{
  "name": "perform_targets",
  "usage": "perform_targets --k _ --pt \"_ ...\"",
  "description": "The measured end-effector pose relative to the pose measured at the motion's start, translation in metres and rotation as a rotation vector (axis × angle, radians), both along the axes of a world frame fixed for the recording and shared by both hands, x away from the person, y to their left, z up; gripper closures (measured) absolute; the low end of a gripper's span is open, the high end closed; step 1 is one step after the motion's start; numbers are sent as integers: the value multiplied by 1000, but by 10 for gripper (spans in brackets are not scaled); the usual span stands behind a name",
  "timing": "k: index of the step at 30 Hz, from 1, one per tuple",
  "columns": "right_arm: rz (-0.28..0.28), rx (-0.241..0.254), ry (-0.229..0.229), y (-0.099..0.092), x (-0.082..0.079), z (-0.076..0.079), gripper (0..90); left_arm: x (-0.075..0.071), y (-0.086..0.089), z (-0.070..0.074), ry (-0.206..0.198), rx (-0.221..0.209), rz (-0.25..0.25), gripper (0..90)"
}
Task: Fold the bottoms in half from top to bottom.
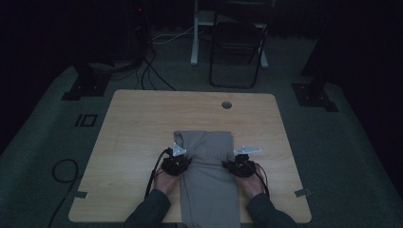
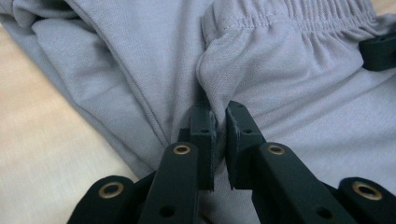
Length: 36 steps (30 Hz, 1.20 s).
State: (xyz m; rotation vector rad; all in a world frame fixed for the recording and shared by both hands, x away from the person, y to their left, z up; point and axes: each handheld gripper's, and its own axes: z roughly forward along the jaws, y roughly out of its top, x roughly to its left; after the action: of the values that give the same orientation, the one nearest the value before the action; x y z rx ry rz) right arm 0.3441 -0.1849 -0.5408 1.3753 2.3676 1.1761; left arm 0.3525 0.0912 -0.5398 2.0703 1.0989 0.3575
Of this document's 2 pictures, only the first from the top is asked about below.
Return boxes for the black folding chair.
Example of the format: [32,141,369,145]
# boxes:
[208,0,278,90]

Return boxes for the person's right hand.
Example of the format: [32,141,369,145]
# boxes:
[233,164,266,200]

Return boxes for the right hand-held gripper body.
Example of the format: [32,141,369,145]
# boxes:
[233,145,263,179]

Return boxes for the dark equipment tower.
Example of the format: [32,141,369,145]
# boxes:
[103,0,150,66]

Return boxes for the white floor cable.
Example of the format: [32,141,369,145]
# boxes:
[151,25,196,46]

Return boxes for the black stand with base plate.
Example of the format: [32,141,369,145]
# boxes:
[61,62,112,102]
[291,0,339,113]

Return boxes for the black looped floor cable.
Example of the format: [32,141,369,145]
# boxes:
[47,158,81,228]

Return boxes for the grey pants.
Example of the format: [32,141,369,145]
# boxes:
[173,129,242,228]

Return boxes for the person's left hand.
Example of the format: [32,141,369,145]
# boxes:
[153,170,182,197]

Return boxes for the bundle of black floor cables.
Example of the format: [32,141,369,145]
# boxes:
[135,47,177,92]

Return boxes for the right hand-held gripper cable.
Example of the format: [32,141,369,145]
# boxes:
[253,162,271,198]

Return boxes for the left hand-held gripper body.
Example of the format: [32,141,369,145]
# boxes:
[161,142,188,178]

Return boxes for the white desk frame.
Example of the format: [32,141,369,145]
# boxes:
[190,0,270,69]

